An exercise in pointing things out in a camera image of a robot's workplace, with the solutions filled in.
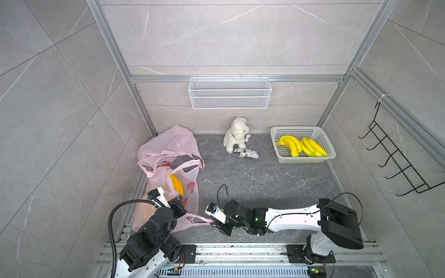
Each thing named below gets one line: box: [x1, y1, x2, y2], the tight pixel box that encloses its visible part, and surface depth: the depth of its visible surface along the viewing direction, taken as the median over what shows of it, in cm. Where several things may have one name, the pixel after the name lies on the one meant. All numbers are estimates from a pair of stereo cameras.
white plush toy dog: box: [223, 116, 250, 155], surface depth 102 cm
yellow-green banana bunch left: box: [275, 134, 302, 157], surface depth 106 cm
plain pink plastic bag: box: [137, 123, 205, 178], surface depth 106 cm
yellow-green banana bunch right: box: [299, 137, 329, 157], surface depth 104 cm
